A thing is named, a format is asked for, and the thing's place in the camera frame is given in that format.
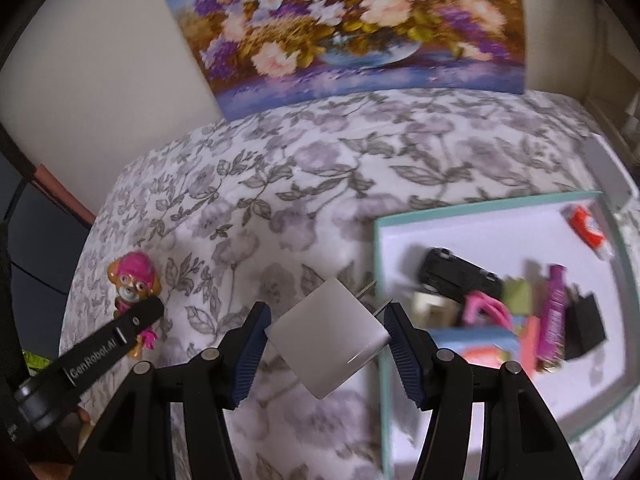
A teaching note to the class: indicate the orange blue eraser box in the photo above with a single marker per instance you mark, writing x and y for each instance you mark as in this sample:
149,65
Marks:
488,346

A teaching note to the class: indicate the flower painting canvas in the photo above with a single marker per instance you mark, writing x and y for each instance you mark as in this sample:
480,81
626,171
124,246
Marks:
257,55

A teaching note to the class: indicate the pink pup toy figure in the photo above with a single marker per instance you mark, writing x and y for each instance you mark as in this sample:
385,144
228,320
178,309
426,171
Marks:
135,279

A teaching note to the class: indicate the green eraser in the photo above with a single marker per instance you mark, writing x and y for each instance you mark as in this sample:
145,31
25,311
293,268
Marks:
518,296

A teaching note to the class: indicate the pink watch frame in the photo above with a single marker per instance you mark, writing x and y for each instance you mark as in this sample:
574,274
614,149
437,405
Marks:
480,305

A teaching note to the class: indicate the teal white tray box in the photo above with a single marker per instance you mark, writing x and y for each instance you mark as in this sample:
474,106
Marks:
595,399

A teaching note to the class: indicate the white charger cube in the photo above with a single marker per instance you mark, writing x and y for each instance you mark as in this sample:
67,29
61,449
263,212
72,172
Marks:
327,337

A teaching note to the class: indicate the gold patterned small box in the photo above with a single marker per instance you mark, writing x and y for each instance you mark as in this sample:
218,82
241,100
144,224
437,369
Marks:
550,365

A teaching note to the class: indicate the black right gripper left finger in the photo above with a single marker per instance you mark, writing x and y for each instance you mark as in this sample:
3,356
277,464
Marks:
132,439

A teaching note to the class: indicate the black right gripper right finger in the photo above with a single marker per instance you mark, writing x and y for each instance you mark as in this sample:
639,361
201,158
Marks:
521,438

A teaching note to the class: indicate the white shelf unit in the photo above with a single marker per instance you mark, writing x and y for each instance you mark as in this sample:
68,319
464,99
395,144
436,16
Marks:
613,88

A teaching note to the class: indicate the black charger cube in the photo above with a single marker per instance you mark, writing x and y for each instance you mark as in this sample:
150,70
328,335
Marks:
584,329

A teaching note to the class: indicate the white rectangular device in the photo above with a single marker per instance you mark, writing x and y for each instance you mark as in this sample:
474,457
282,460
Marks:
610,173

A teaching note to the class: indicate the black toy car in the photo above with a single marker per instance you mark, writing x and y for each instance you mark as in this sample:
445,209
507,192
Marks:
453,277

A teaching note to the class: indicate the floral patterned tablecloth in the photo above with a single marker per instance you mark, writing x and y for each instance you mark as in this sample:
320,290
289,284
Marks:
270,206

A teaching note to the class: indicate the pink blue eraser holder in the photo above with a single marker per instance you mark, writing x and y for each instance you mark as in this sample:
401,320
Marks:
526,328

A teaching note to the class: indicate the magenta lead refill tube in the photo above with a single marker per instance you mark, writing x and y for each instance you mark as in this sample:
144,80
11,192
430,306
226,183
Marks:
552,315

